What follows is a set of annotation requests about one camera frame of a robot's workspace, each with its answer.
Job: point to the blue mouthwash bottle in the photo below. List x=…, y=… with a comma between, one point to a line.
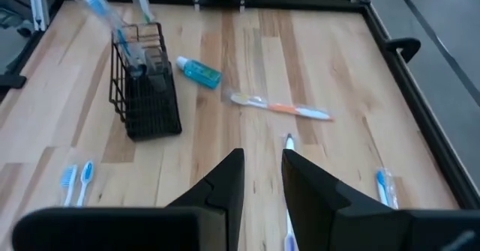
x=198, y=74

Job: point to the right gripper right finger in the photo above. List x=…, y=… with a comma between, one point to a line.
x=337, y=225

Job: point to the blue white toothbrush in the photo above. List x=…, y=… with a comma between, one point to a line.
x=85, y=180
x=68, y=181

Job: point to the bundle of packaged toothbrushes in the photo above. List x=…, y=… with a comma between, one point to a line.
x=98, y=3

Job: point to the clear toothbrush bundle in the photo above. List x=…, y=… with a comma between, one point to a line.
x=382, y=187

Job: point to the black frame clamp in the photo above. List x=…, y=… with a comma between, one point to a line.
x=403, y=46

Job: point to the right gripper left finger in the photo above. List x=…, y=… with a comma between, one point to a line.
x=195, y=225

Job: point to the orange white toothbrush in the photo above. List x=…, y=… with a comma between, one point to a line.
x=285, y=109

